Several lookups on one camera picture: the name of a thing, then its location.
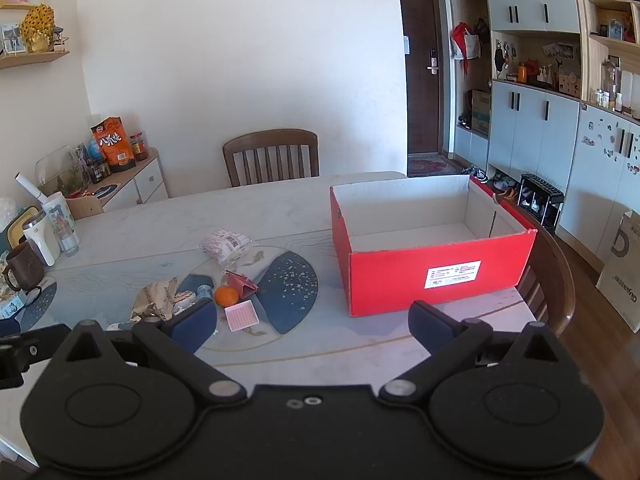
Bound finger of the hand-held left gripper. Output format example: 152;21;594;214
0;324;72;390

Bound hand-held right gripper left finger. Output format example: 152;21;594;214
52;300;247;404

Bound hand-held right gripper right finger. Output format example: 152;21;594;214
380;300;576;403

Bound silver foil snack bag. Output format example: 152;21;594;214
131;277;179;323

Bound red cardboard box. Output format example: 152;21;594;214
330;174;538;318

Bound white marble desktop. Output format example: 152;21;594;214
0;171;551;466

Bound small blue snack packet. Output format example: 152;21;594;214
175;285;214;312

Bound pink card box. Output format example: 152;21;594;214
225;300;260;333

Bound small red packet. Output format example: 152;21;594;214
222;270;259;297

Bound brown mug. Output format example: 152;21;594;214
2;241;45;293

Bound pink wrapped bread packet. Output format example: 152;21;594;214
199;229;251;266

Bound white thermos cup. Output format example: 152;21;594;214
22;210;62;267

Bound small glass bottle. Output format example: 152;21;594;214
56;220;80;257

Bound round-backed wooden chair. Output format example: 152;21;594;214
515;207;576;338

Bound white printed mug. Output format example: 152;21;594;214
40;192;76;233

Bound white side cabinet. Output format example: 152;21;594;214
65;147;169;213

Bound patterned door rug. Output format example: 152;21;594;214
407;154;463;177

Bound rolled white paper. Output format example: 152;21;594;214
15;172;49;206

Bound black shoe rack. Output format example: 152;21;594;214
517;174;566;233

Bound glass fish tank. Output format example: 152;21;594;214
35;145;92;199

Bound slatted wooden chair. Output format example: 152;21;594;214
222;129;320;188

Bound beige paper bag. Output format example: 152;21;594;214
596;210;640;333

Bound orange snack bag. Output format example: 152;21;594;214
91;116;137;174

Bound brown carton in cabinet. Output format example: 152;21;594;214
470;90;492;136

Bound red hanging bag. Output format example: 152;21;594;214
452;22;483;76

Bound dark brown door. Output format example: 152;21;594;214
397;0;446;156

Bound tall glass jar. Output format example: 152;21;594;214
602;60;621;108

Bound white plastic container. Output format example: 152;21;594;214
620;72;636;111

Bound golden ornament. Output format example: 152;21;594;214
22;4;55;53

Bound grey wall cabinet unit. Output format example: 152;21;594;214
445;0;640;261

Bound wooden wall shelf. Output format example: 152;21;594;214
0;50;70;70

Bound small photo frame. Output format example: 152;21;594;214
0;22;26;56

